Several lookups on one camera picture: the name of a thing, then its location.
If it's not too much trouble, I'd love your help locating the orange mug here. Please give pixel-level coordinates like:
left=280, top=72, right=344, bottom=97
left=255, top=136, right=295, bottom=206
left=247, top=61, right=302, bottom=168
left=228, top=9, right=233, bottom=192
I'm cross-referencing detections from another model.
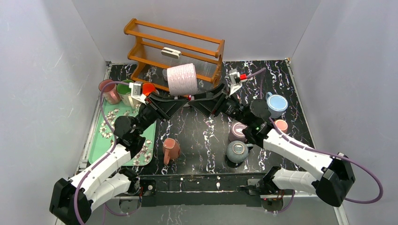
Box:
left=142, top=82, right=158, bottom=96

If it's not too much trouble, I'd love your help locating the mauve mug white logo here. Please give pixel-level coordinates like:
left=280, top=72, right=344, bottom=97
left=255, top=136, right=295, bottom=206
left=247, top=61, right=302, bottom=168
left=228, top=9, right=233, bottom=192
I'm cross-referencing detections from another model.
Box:
left=167, top=63, right=198, bottom=96

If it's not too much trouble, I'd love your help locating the salmon pink mug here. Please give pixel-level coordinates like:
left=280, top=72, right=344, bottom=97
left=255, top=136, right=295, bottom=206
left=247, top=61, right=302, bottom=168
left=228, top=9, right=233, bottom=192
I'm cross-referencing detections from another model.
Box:
left=162, top=138, right=181, bottom=165

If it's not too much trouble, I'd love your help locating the green mug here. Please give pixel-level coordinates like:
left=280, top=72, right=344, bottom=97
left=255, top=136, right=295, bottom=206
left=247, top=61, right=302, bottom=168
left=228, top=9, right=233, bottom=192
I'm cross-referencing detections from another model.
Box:
left=116, top=80, right=135, bottom=108

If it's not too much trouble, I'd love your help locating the pink ghost pattern mug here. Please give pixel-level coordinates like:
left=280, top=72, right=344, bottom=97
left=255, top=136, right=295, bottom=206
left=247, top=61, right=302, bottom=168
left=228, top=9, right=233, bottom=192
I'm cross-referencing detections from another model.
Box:
left=99, top=79, right=121, bottom=105

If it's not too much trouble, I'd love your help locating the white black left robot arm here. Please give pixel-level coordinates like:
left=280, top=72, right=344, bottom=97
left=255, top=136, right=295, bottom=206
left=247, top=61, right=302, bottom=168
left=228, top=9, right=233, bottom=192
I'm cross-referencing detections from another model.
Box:
left=49, top=93, right=188, bottom=225

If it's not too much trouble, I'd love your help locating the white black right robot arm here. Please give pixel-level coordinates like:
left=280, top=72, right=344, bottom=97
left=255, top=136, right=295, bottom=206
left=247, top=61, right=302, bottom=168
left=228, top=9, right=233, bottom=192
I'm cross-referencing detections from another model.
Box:
left=188, top=84, right=355, bottom=207

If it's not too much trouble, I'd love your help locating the grey blue mug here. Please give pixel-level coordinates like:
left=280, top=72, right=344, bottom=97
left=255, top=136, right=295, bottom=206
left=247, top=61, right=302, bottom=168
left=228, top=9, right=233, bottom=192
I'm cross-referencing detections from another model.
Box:
left=226, top=141, right=253, bottom=164

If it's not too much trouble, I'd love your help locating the light blue mug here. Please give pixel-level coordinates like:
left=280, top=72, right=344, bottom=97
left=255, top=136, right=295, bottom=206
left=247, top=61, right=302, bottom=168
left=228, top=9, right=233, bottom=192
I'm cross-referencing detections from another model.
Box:
left=266, top=92, right=288, bottom=119

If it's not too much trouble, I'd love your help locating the clear glass cup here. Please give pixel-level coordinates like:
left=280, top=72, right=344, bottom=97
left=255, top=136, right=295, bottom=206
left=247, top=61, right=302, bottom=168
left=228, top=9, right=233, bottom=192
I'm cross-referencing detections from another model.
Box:
left=162, top=69, right=168, bottom=82

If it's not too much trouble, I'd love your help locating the white clip on rack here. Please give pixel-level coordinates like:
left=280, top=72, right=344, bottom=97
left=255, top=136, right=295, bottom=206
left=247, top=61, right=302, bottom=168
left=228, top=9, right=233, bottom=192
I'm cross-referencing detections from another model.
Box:
left=161, top=47, right=182, bottom=59

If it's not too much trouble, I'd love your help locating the orange wooden rack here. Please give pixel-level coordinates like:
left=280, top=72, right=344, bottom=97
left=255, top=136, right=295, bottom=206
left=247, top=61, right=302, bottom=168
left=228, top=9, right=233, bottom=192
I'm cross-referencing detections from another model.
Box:
left=124, top=18, right=225, bottom=87

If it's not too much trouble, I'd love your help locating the small pink cup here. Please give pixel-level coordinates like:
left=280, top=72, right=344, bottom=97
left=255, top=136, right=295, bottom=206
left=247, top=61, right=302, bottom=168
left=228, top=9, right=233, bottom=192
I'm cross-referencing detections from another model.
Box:
left=275, top=119, right=288, bottom=133

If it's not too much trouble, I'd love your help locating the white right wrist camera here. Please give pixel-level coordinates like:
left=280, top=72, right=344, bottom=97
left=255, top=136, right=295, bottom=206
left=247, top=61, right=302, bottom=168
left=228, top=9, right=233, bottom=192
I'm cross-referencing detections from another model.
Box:
left=229, top=69, right=247, bottom=96

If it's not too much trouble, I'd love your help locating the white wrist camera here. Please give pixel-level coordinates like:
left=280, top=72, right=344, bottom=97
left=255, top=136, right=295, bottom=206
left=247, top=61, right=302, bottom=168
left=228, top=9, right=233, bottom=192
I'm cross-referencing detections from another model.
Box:
left=129, top=81, right=146, bottom=106
left=229, top=69, right=247, bottom=96

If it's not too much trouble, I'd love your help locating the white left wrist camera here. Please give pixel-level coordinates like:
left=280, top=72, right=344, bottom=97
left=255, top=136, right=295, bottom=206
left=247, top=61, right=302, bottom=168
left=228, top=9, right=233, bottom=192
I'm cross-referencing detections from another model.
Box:
left=129, top=81, right=146, bottom=106

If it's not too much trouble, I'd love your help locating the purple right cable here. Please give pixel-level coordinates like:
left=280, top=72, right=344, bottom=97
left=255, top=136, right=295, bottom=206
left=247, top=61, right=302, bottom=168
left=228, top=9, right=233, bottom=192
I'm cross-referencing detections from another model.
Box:
left=245, top=67, right=383, bottom=215

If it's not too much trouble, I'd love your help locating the purple cable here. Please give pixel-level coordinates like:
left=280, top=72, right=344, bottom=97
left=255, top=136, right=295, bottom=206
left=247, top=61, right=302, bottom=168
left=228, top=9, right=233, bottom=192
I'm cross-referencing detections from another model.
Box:
left=245, top=67, right=383, bottom=215
left=73, top=81, right=142, bottom=225

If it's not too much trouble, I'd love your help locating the black table front rail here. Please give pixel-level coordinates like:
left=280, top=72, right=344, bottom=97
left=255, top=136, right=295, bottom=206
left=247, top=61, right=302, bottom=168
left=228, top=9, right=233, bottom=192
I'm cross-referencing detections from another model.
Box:
left=140, top=173, right=269, bottom=207

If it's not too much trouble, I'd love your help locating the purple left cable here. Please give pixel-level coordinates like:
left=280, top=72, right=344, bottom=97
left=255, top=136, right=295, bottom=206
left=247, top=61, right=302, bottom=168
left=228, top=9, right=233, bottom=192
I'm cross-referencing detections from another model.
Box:
left=73, top=81, right=142, bottom=225

